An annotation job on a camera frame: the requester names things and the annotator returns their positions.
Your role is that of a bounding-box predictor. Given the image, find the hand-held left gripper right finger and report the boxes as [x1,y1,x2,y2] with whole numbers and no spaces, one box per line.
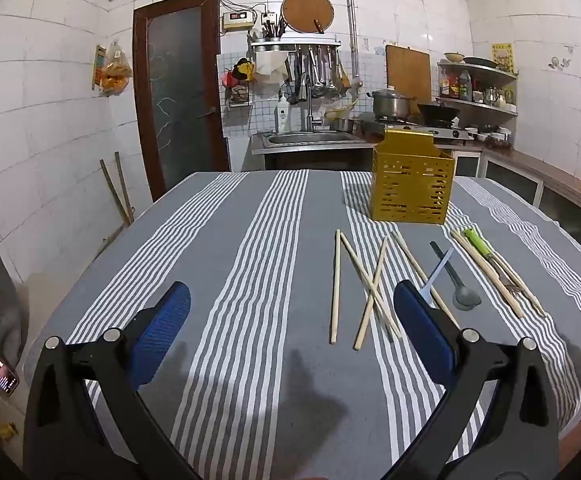
[393,280,560,480]

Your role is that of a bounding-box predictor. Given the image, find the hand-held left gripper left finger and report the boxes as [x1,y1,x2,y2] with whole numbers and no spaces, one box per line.
[24,281,206,480]

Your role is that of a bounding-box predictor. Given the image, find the grey spoon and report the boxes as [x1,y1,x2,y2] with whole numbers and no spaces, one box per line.
[429,241,482,311]

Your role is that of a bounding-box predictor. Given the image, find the white plastic fork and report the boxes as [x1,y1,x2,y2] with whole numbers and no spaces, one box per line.
[417,247,455,306]

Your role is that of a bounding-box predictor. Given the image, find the green frog handle fork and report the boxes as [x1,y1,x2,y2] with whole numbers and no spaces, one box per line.
[463,228,521,296]

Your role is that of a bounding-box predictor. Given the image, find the yellow perforated utensil holder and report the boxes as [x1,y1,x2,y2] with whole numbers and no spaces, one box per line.
[369,127,456,224]

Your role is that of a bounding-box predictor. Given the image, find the hanging kitchen utensils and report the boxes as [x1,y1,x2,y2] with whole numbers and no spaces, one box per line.
[285,45,351,103]

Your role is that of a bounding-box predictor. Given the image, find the grey white striped tablecloth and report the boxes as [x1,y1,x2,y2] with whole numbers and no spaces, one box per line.
[23,169,581,480]

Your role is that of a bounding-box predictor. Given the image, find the brown kitchen counter cabinet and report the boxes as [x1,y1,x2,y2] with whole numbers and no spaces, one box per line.
[453,140,581,256]

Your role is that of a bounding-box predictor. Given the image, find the steel gas stove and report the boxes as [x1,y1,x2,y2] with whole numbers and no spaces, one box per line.
[361,120,474,143]

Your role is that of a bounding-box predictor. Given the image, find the bowls on counter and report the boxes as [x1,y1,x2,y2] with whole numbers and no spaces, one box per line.
[465,127,514,150]

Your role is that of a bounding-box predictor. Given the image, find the black wok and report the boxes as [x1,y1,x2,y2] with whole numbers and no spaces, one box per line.
[417,102,461,126]

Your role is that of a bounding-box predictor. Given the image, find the steel sink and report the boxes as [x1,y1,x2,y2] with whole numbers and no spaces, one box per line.
[251,130,371,153]

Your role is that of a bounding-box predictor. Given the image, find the steel pot with lid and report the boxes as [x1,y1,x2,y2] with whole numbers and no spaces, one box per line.
[368,87,415,121]

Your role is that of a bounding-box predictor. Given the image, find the brown frosted glass door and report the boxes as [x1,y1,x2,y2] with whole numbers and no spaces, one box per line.
[133,0,231,201]

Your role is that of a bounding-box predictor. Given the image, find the row of condiment bottles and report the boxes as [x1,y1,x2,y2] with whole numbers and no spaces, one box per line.
[441,70,474,102]

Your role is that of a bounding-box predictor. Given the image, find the white soap bottle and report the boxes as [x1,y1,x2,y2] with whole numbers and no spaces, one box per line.
[276,91,291,132]

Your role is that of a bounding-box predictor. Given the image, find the steel faucet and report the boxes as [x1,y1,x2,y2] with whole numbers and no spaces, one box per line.
[298,75,321,131]

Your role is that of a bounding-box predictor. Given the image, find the rectangular wooden cutting board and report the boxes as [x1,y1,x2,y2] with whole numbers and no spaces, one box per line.
[385,45,432,103]

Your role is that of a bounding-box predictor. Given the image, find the hanging plastic bag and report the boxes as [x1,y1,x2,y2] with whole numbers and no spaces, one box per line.
[99,42,134,97]

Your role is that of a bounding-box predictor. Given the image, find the metal corner shelf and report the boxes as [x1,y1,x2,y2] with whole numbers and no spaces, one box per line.
[437,60,519,118]

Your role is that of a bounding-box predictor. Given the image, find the yellow black gloves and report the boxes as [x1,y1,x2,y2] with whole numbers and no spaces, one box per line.
[225,57,255,83]

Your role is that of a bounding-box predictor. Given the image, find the hanging white cloth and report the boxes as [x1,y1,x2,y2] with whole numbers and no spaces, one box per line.
[255,52,286,86]

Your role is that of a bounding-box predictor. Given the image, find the white controller box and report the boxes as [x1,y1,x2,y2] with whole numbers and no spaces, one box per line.
[222,10,256,31]

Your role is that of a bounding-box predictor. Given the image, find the round wooden cutting board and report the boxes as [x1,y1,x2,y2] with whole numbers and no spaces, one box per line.
[280,0,335,35]

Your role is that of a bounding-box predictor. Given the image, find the wooden sticks against wall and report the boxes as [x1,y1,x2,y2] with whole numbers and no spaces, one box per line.
[99,152,135,226]

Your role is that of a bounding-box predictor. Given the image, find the yellow hose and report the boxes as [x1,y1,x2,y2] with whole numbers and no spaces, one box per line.
[321,100,359,121]

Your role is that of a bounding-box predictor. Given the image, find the wire wall basket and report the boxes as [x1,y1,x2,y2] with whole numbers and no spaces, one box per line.
[228,82,250,108]

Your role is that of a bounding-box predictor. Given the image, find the small wall card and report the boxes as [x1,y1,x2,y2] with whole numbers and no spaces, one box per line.
[93,45,107,91]

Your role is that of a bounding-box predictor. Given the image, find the yellow wall poster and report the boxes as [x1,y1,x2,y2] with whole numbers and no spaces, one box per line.
[491,42,515,73]

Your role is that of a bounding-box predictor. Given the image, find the white wall hooks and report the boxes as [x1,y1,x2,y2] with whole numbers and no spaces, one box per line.
[548,45,574,70]

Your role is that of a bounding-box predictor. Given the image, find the metal wall utensil rack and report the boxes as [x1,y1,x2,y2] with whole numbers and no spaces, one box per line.
[249,35,342,53]

